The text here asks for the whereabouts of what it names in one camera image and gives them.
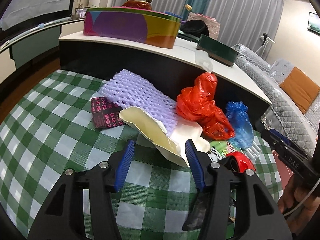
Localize green snack packet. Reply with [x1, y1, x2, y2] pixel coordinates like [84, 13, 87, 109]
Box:
[210, 140, 242, 160]

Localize blue plastic bag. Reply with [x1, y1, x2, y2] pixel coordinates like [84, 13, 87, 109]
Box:
[226, 101, 254, 149]

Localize cream padded envelope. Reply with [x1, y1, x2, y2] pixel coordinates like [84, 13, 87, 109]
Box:
[119, 107, 210, 167]

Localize black pink-text paper box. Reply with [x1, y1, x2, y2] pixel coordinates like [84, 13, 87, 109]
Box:
[91, 97, 124, 129]

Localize red plastic bag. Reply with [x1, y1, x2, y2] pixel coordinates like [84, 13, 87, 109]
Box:
[176, 72, 235, 140]

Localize purple foam net sleeve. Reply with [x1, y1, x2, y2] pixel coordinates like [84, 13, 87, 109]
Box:
[99, 69, 178, 136]

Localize person's right hand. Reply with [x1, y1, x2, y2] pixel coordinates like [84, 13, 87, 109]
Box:
[278, 174, 319, 234]

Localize grey quilted sofa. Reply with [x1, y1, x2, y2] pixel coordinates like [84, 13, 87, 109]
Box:
[232, 43, 319, 156]

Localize orange cushion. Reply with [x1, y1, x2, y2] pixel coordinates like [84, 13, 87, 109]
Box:
[280, 67, 319, 114]

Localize green white checkered tablecloth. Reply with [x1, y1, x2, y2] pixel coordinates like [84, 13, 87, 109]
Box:
[0, 69, 284, 240]

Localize dark green round tin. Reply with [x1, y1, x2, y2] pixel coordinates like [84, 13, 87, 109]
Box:
[197, 35, 239, 67]

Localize clear plastic wrapper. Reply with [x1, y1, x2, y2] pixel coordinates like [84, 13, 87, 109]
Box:
[195, 50, 213, 73]

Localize white black coffee table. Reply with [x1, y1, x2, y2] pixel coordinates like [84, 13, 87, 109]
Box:
[59, 32, 272, 124]

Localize pink quilted bag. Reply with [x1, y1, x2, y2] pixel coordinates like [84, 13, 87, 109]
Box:
[187, 12, 221, 40]

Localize grey curtains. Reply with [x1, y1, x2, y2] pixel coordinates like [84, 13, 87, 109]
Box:
[112, 0, 284, 51]

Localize tv cabinet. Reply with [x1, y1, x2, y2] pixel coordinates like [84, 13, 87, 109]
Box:
[1, 18, 84, 82]

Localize black hat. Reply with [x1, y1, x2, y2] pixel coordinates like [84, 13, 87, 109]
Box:
[180, 20, 209, 38]

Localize colourful oval tin box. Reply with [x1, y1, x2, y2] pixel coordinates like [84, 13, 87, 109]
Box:
[83, 7, 181, 49]

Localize television screen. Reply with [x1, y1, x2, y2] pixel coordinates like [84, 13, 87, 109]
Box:
[1, 0, 71, 31]

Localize brown teapot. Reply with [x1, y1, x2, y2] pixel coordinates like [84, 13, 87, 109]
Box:
[122, 0, 152, 10]

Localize framed wall painting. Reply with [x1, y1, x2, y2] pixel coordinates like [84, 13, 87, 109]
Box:
[308, 12, 320, 35]

